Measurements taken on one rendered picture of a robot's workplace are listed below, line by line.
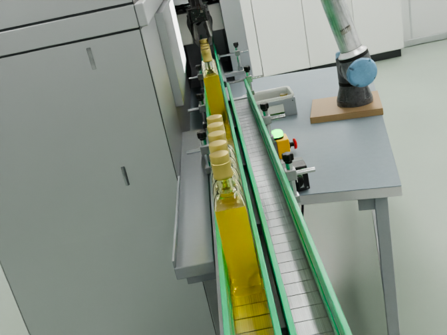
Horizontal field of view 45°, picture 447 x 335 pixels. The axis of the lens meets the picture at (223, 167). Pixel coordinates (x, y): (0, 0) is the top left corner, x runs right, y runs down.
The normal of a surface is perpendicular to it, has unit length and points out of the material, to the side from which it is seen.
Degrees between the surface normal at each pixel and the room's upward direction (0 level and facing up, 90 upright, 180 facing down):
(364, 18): 90
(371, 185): 0
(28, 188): 90
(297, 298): 0
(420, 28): 90
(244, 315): 0
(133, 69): 90
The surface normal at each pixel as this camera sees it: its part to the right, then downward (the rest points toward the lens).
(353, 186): -0.19, -0.91
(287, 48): 0.05, 0.37
